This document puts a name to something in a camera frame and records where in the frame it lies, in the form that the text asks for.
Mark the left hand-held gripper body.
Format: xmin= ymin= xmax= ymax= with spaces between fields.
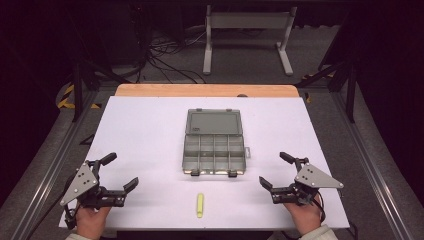
xmin=59 ymin=159 xmax=128 ymax=212

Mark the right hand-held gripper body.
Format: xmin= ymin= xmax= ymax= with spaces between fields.
xmin=270 ymin=157 xmax=345 ymax=207

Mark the grey plastic compartment box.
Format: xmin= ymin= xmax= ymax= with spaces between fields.
xmin=181 ymin=107 xmax=251 ymax=178

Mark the yellow highlighter pen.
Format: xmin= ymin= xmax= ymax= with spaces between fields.
xmin=196 ymin=192 xmax=205 ymax=219

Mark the person's right hand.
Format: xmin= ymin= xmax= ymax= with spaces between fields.
xmin=283 ymin=197 xmax=323 ymax=236

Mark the person's left hand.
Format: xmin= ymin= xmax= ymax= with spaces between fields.
xmin=75 ymin=205 xmax=112 ymax=239

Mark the white table mat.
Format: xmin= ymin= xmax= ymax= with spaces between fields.
xmin=58 ymin=96 xmax=350 ymax=231

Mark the yellow black hazard tape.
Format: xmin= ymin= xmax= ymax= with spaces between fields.
xmin=301 ymin=71 xmax=335 ymax=104
xmin=56 ymin=83 xmax=102 ymax=110

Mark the black metal stand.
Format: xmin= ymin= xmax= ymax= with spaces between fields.
xmin=70 ymin=58 xmax=134 ymax=123
xmin=294 ymin=13 xmax=360 ymax=124

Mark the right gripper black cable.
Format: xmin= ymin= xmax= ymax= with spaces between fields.
xmin=312 ymin=189 xmax=327 ymax=225

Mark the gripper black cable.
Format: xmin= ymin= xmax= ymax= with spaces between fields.
xmin=312 ymin=189 xmax=327 ymax=225
xmin=63 ymin=203 xmax=78 ymax=231

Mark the aluminium floor rail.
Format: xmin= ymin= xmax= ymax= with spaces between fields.
xmin=9 ymin=89 xmax=102 ymax=240
xmin=329 ymin=89 xmax=413 ymax=240

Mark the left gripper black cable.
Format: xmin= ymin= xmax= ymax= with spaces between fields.
xmin=63 ymin=203 xmax=78 ymax=231

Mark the bundle of black floor cables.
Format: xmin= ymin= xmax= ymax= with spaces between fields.
xmin=133 ymin=28 xmax=208 ymax=85

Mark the white metal stand frame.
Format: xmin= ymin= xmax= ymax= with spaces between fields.
xmin=202 ymin=4 xmax=298 ymax=77

